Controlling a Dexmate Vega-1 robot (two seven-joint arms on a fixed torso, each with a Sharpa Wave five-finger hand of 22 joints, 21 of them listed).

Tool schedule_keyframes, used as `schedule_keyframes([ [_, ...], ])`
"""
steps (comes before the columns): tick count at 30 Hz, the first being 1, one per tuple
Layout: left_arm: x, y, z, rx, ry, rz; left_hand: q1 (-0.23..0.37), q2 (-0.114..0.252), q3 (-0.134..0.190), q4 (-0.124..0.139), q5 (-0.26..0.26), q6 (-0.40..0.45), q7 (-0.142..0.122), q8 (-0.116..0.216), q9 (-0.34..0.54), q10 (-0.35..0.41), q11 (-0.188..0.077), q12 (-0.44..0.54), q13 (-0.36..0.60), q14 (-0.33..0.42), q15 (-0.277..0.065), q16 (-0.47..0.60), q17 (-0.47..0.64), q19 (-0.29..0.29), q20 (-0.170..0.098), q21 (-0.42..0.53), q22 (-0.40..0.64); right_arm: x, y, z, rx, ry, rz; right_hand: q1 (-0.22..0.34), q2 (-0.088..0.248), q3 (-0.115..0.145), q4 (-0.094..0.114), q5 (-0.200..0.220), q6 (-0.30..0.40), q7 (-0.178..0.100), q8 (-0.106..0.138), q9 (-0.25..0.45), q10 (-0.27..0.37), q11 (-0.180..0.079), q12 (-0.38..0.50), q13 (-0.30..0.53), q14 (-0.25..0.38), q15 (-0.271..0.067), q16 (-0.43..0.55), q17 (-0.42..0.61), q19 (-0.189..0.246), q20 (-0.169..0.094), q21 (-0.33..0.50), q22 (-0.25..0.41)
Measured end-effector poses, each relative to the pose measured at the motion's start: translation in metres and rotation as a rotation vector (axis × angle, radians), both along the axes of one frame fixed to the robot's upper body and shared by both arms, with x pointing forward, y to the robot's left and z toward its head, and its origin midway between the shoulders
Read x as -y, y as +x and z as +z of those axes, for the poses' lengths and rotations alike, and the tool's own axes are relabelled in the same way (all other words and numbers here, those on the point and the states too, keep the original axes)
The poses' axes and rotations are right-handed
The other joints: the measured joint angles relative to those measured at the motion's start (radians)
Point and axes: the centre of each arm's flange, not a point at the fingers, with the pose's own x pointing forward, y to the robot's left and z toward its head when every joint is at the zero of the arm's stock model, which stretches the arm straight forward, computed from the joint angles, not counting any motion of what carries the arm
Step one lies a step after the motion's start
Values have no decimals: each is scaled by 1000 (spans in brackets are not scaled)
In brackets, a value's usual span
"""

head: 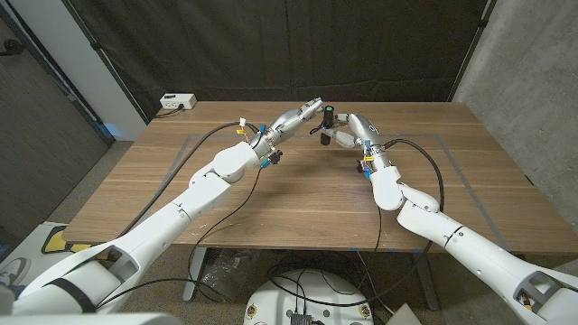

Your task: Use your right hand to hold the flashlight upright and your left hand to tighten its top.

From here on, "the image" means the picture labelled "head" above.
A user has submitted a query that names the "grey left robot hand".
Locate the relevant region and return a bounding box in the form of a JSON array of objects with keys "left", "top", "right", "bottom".
[{"left": 256, "top": 97, "right": 325, "bottom": 158}]

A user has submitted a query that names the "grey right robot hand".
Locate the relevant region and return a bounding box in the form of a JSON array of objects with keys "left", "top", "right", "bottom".
[{"left": 321, "top": 112, "right": 393, "bottom": 174}]

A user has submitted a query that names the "black flashlight with green cap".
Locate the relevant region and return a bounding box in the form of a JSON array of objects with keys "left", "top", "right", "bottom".
[{"left": 309, "top": 105, "right": 336, "bottom": 146}]

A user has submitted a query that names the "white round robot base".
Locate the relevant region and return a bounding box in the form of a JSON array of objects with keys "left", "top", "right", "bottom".
[{"left": 243, "top": 269, "right": 375, "bottom": 325}]

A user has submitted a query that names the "black backdrop curtain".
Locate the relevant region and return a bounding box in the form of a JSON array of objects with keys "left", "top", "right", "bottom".
[{"left": 62, "top": 0, "right": 491, "bottom": 123}]

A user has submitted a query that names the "white power strip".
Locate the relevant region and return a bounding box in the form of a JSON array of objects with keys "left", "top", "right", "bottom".
[{"left": 159, "top": 92, "right": 198, "bottom": 110}]

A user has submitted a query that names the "black backdrop stand pole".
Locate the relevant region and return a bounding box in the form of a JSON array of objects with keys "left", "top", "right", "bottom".
[
  {"left": 61, "top": 0, "right": 150, "bottom": 125},
  {"left": 448, "top": 0, "right": 498, "bottom": 103}
]

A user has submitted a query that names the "clear plastic bag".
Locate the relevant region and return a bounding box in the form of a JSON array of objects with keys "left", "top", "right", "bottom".
[{"left": 200, "top": 247, "right": 254, "bottom": 302}]

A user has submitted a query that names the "grey table leg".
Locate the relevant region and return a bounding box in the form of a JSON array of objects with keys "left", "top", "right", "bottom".
[{"left": 411, "top": 252, "right": 440, "bottom": 311}]

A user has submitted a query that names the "white table leg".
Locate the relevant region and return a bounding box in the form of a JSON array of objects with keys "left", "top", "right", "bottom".
[{"left": 182, "top": 246, "right": 209, "bottom": 302}]

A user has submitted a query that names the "white box corner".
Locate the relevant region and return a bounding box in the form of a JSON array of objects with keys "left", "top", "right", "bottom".
[{"left": 386, "top": 302, "right": 424, "bottom": 325}]

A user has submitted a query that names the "white mat with yellow print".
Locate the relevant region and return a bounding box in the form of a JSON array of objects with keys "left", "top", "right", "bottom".
[{"left": 8, "top": 220, "right": 107, "bottom": 272}]

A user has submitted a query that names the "grey and white sneaker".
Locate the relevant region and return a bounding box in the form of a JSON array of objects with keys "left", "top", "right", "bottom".
[{"left": 0, "top": 256, "right": 32, "bottom": 286}]

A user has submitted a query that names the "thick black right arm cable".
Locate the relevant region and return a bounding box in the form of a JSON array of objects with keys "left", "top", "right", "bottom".
[{"left": 315, "top": 138, "right": 446, "bottom": 317}]

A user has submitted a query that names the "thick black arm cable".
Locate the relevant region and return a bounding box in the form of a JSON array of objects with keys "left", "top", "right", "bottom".
[
  {"left": 315, "top": 138, "right": 446, "bottom": 317},
  {"left": 116, "top": 120, "right": 261, "bottom": 239}
]

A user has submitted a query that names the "thin black left wrist cable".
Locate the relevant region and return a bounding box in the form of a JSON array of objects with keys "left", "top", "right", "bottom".
[{"left": 187, "top": 164, "right": 266, "bottom": 303}]

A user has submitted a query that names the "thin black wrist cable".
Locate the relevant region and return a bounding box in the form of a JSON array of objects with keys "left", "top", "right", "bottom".
[
  {"left": 356, "top": 205, "right": 383, "bottom": 290},
  {"left": 187, "top": 164, "right": 266, "bottom": 303}
]

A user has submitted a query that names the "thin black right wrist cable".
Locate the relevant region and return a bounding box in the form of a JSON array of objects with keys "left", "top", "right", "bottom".
[{"left": 356, "top": 205, "right": 383, "bottom": 290}]

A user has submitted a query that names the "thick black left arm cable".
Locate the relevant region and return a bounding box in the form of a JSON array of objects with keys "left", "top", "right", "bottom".
[{"left": 116, "top": 120, "right": 261, "bottom": 239}]

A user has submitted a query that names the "black power strip cord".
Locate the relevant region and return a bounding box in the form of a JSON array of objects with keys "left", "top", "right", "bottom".
[{"left": 154, "top": 104, "right": 185, "bottom": 119}]

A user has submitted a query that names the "black door handle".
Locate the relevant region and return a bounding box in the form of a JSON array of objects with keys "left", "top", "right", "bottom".
[{"left": 0, "top": 39, "right": 26, "bottom": 58}]

